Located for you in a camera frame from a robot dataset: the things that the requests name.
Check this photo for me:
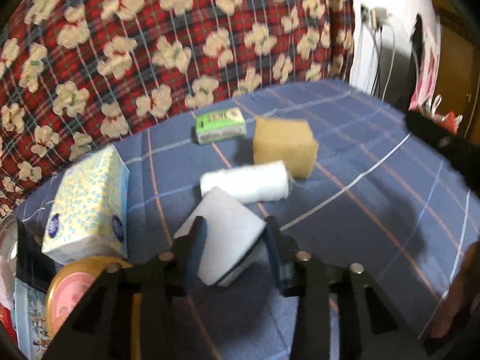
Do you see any pink fluffy cloth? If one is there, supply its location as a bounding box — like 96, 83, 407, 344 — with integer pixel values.
0, 257, 15, 311

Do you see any white melamine sponge block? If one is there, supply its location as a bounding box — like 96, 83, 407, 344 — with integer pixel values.
174, 187, 266, 287

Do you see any right hand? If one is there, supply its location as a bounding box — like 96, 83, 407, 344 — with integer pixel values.
430, 241, 479, 339

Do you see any orange plastic bag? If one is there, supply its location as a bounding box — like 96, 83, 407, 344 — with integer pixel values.
421, 107, 463, 135

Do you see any gold lidded round jar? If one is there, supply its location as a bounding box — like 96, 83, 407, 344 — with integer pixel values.
43, 256, 142, 359

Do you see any brown wooden door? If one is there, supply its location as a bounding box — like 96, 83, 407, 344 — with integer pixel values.
432, 0, 479, 144

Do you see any red embroidered cloth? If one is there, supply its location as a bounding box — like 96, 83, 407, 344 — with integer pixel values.
0, 305, 18, 345

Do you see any yellow dotted tissue box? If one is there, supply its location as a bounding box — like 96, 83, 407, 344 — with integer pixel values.
41, 145, 129, 265

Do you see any pink patchwork hanging cloth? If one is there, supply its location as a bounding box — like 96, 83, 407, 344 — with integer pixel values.
408, 14, 441, 111

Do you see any blue plaid bed sheet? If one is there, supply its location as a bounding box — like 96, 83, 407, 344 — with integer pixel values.
14, 80, 479, 359

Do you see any round metal tin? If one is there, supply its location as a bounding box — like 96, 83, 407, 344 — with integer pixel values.
0, 214, 18, 263

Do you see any white charger plug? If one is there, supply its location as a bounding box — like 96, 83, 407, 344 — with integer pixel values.
371, 7, 389, 30

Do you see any white rolled towel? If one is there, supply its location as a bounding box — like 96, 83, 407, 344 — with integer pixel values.
199, 161, 290, 204

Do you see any yellow sponge block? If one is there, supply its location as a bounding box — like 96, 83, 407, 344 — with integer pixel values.
252, 116, 319, 179

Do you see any green small tissue pack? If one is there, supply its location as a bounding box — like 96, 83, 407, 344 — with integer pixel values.
194, 107, 247, 145

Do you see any red plaid bear blanket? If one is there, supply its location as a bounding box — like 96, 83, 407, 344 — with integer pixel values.
1, 0, 355, 215

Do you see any black power cable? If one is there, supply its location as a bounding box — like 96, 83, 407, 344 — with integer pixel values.
361, 22, 383, 97

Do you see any white charger cable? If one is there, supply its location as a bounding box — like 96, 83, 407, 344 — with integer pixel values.
380, 22, 399, 98

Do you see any wall power outlet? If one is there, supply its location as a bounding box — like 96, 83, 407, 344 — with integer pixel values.
360, 4, 371, 25

